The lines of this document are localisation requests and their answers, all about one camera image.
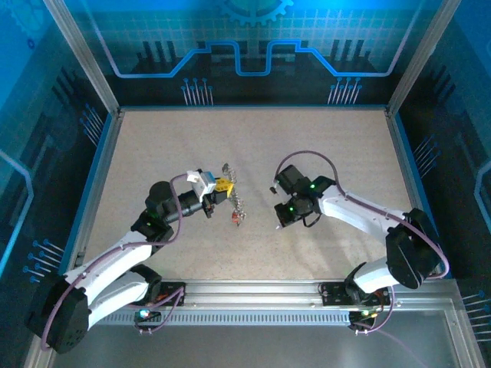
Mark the silver key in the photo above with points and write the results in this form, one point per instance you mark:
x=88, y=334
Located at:
x=226, y=168

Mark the small lit circuit board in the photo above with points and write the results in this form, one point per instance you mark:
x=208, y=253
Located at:
x=364, y=313
x=145, y=313

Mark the grey metal panel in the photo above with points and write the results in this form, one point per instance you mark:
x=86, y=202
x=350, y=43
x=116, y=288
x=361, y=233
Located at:
x=249, y=345

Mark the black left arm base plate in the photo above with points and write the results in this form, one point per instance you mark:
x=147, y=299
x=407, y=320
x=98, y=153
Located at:
x=172, y=291

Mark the aluminium table side rail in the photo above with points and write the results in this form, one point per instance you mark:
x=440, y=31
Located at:
x=403, y=153
x=99, y=172

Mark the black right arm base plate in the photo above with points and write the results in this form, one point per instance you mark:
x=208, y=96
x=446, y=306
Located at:
x=333, y=293

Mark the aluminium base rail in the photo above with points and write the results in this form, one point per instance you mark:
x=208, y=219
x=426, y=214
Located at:
x=253, y=293

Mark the aluminium frame post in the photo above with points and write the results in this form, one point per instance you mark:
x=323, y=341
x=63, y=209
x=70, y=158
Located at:
x=422, y=57
x=84, y=57

